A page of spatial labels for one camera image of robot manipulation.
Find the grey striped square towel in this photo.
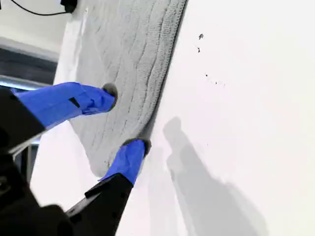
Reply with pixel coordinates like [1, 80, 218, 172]
[70, 0, 189, 179]

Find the black camera cable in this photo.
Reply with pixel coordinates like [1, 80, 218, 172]
[9, 0, 68, 16]

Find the black camera box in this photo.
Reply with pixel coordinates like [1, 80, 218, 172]
[61, 0, 79, 13]

